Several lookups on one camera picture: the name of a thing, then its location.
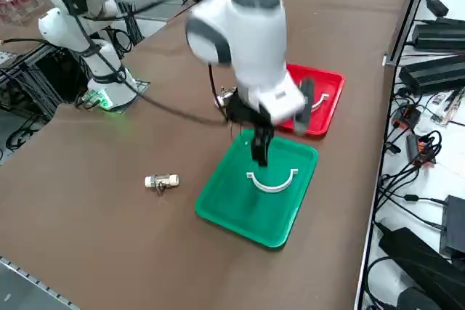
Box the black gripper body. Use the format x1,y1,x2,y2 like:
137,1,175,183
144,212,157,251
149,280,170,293
225,94,274,129

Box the large white pipe clamp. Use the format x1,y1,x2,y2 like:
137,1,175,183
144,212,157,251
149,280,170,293
310,93,331,112

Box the small white pipe clamp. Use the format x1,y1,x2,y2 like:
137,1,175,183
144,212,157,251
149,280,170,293
246,168,299,194

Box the red plastic tray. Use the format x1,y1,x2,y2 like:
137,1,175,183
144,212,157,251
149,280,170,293
275,63,346,140

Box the green plastic tray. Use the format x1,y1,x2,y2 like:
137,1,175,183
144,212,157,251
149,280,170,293
194,129,320,252

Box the orange black connector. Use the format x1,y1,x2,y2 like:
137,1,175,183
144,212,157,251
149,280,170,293
391,104,423,130
405,134,437,166

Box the large black power adapter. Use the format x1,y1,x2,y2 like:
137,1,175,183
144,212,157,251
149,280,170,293
398,54,465,95
412,17,465,52

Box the clear acrylic holder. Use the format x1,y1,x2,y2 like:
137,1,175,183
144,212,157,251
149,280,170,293
430,88,465,126

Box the small black power adapter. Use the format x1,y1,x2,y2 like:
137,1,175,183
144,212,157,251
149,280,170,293
424,0,450,17

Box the long black power brick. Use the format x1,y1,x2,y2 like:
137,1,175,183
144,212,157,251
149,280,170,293
377,227,465,304

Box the black electronics box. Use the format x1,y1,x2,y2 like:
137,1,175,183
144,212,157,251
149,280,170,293
439,195,465,257

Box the black equipment rack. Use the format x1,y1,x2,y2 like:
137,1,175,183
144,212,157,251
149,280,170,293
0,41,92,126

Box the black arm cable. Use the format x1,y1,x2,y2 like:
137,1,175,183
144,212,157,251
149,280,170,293
68,0,237,126

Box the black aluminium frame post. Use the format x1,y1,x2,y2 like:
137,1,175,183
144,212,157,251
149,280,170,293
383,0,437,68

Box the black cable with inline box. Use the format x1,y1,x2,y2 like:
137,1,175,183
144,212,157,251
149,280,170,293
377,192,448,206

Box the black aluminium frame struts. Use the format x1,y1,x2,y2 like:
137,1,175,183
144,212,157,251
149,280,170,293
105,0,190,44

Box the silver aluminium rail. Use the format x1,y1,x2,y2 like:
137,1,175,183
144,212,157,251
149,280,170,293
0,255,80,310

